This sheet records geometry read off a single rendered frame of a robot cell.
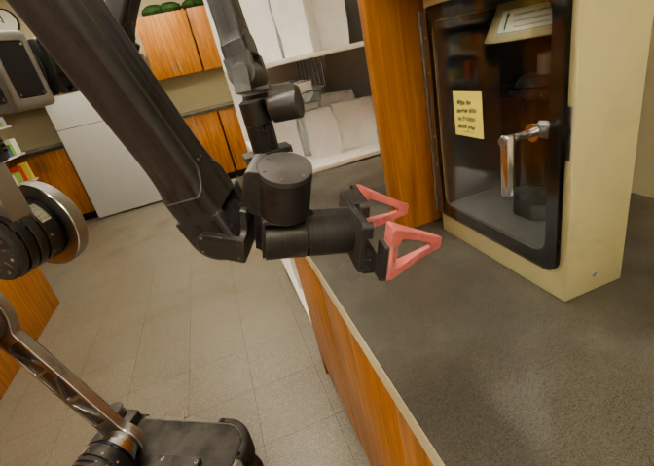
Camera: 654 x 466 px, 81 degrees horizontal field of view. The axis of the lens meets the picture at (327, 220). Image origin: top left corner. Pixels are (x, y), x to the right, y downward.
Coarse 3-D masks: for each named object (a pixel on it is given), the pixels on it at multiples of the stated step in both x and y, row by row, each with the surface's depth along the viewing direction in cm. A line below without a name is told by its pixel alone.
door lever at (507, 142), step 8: (528, 128) 52; (536, 128) 51; (504, 136) 51; (512, 136) 51; (520, 136) 51; (528, 136) 52; (536, 136) 52; (504, 144) 51; (512, 144) 51; (504, 152) 52; (512, 152) 51; (504, 160) 52; (512, 160) 52; (504, 168) 53; (512, 168) 52; (504, 176) 53; (512, 176) 53; (504, 184) 54; (512, 184) 53; (504, 192) 54; (512, 192) 54
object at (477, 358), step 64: (320, 192) 127; (384, 192) 115; (320, 256) 87; (448, 256) 76; (640, 256) 64; (384, 320) 63; (448, 320) 60; (512, 320) 57; (576, 320) 55; (640, 320) 52; (384, 384) 55; (448, 384) 49; (512, 384) 47; (576, 384) 46; (640, 384) 44; (448, 448) 42; (512, 448) 41; (576, 448) 39; (640, 448) 38
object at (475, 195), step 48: (480, 0) 54; (528, 0) 47; (432, 48) 68; (480, 48) 57; (528, 48) 49; (528, 96) 51; (480, 144) 64; (528, 144) 54; (480, 192) 68; (528, 192) 57; (528, 240) 60
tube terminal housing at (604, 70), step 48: (432, 0) 66; (576, 0) 42; (624, 0) 44; (576, 48) 44; (624, 48) 46; (576, 96) 46; (624, 96) 48; (576, 144) 49; (624, 144) 51; (576, 192) 51; (624, 192) 54; (480, 240) 75; (576, 240) 55; (624, 240) 58; (576, 288) 58
